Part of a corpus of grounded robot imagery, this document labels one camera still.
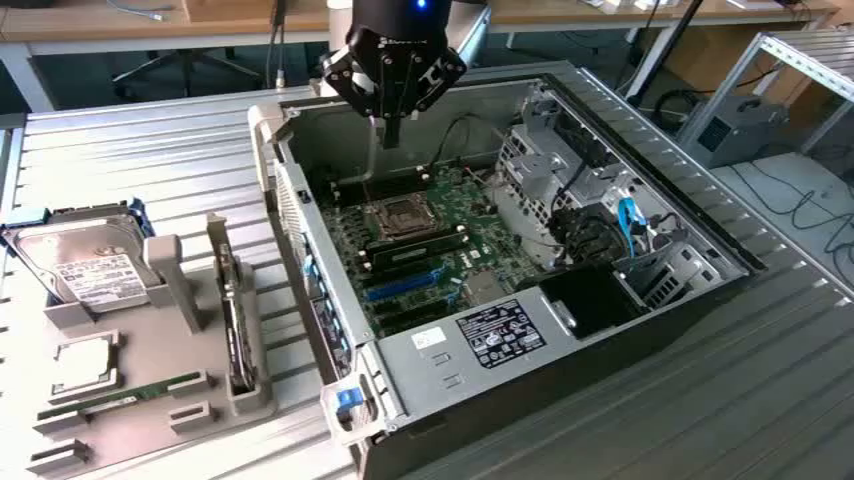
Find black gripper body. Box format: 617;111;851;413
344;0;456;60

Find black graphics card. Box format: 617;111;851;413
204;213;260;396

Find brown wooden box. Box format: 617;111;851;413
182;0;281;24

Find silver drive cage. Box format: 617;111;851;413
496;94;668;274

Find black office chair base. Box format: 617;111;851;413
109;47;261;99

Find CPU socket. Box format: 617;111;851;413
363;193;445;244

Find green motherboard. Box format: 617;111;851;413
319;167;535;339

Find black slanted pole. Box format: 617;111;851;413
623;0;705;109

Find installed black RAM stick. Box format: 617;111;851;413
368;234;468;269

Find wooden desk with box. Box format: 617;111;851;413
0;0;355;114

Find blue expansion slot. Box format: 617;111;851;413
364;272;441;301

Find hard disk drive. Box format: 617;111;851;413
0;197;158;306

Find silver chipset heatsink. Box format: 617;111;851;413
463;272;515;306

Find grey control box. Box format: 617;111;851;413
679;94;792;169

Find silver disk bay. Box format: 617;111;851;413
612;242;725;311

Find silver hard disk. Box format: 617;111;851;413
2;212;152;314

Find grey power supply unit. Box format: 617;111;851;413
372;287;585;421

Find grey parts rack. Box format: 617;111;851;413
25;234;278;476

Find open black PC case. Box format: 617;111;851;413
246;72;767;480

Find green RAM stick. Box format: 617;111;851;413
36;369;201;421

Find silver CPU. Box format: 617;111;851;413
50;342;113;396

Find black curved wire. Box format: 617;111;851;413
429;115;499;171

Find hanging cable with plug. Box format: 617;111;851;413
264;0;289;90

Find grey network cable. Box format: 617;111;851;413
105;0;165;21

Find coiled black cable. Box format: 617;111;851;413
652;88;700;126

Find black wire bundle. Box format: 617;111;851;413
552;207;632;266

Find blue wire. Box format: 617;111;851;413
616;197;645;261

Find aluminium frame rack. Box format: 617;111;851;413
676;29;854;166

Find black cables on table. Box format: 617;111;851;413
725;159;854;256

